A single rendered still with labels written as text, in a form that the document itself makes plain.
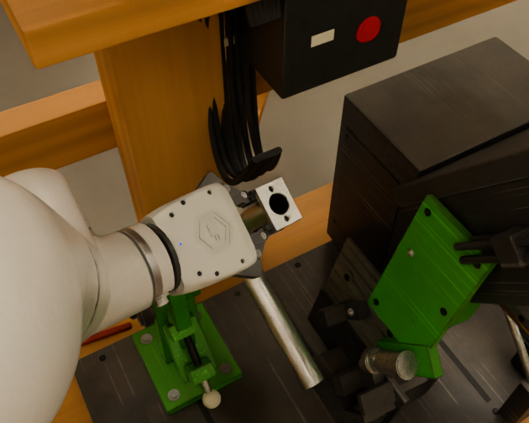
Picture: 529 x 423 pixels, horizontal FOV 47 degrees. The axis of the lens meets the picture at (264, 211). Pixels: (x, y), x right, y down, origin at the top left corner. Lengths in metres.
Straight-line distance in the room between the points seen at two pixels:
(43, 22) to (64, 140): 0.37
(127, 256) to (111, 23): 0.21
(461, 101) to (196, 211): 0.47
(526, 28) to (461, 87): 2.57
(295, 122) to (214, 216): 2.07
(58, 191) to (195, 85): 0.35
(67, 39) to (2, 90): 2.56
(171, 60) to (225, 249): 0.25
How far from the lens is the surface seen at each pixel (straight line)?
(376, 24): 0.75
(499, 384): 1.08
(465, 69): 1.01
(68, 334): 0.22
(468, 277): 0.74
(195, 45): 0.76
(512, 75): 1.02
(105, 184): 2.53
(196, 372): 0.91
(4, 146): 0.88
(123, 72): 0.75
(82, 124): 0.89
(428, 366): 0.83
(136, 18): 0.57
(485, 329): 1.12
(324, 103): 2.81
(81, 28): 0.55
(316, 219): 1.21
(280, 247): 1.17
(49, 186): 0.50
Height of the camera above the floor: 1.83
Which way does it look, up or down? 51 degrees down
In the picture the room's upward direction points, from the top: straight up
